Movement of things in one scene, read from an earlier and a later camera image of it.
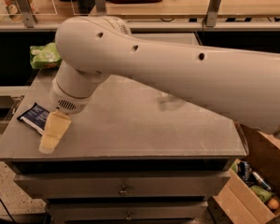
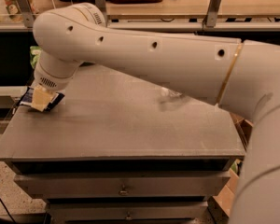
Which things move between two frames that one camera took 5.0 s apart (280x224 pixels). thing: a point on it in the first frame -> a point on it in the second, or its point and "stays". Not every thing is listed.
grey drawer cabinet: x=137 y=156 stays
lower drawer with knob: x=128 y=212 stays
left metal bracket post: x=25 y=6 stays
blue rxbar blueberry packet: x=35 y=118 -> x=27 y=98
